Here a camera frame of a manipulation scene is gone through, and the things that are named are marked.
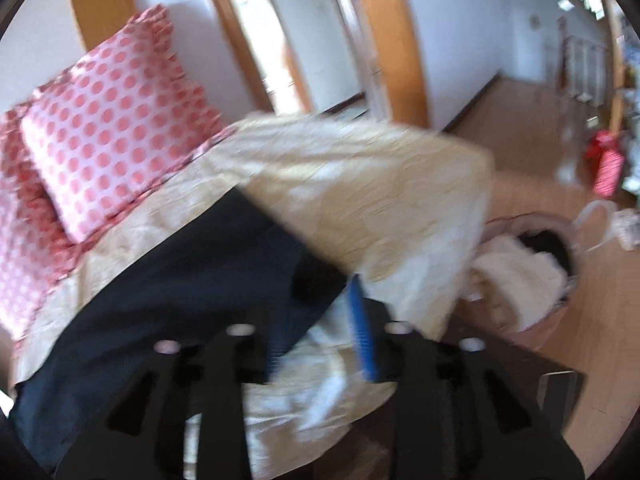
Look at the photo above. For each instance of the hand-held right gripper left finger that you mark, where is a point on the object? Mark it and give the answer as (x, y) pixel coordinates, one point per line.
(280, 345)

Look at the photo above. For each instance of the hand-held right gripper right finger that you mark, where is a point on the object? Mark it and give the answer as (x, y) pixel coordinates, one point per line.
(361, 332)

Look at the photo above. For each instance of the wooden door frame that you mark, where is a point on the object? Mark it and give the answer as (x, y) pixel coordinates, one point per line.
(385, 40)

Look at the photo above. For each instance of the cream yellow bedspread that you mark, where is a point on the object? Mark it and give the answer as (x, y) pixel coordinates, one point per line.
(360, 185)

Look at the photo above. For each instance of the red patterned bag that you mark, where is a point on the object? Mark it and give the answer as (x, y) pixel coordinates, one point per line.
(607, 165)

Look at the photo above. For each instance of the dark navy pants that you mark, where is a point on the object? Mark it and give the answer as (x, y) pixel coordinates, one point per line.
(175, 280)

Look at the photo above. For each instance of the white fluffy cloth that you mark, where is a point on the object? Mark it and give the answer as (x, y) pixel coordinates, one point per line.
(520, 275)

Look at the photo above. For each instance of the white plastic bag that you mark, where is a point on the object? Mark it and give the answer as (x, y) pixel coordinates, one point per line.
(595, 225)

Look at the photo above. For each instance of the round laundry basket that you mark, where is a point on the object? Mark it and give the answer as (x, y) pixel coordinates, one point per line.
(530, 280)

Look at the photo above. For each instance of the pink polka dot pillow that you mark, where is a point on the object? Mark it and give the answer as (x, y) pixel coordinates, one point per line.
(117, 125)
(22, 240)

